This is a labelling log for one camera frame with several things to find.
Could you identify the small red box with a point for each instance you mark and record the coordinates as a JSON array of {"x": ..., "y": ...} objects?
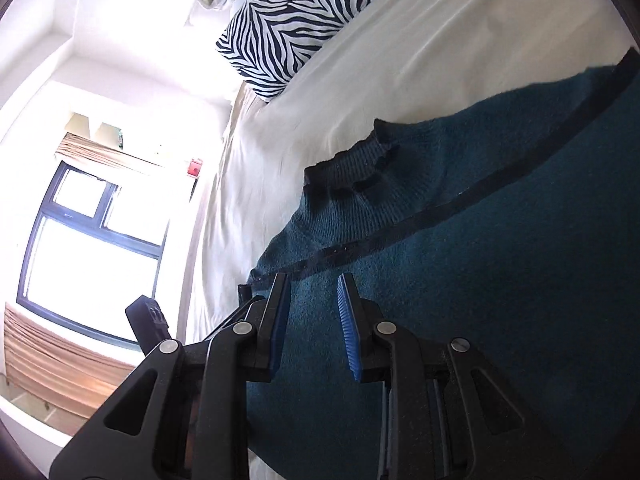
[{"x": 195, "y": 167}]

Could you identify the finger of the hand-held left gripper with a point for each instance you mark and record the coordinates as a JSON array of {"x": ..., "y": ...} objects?
[{"x": 147, "y": 325}]

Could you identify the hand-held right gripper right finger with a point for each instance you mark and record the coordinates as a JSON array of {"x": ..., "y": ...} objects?
[{"x": 350, "y": 330}]

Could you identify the dark teal knit sweater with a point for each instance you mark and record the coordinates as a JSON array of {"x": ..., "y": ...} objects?
[{"x": 500, "y": 270}]

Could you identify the brown striped curtain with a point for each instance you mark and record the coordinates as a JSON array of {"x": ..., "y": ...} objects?
[
  {"x": 115, "y": 155},
  {"x": 55, "y": 360}
]

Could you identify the black framed window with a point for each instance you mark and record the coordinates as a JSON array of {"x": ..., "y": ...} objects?
[{"x": 100, "y": 260}]

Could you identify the bed with cream sheet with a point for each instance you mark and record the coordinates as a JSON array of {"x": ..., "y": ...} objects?
[{"x": 400, "y": 60}]

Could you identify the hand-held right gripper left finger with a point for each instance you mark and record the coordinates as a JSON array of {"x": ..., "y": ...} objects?
[{"x": 277, "y": 330}]

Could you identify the zebra print pillow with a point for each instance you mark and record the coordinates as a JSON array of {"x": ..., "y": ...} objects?
[{"x": 300, "y": 15}]

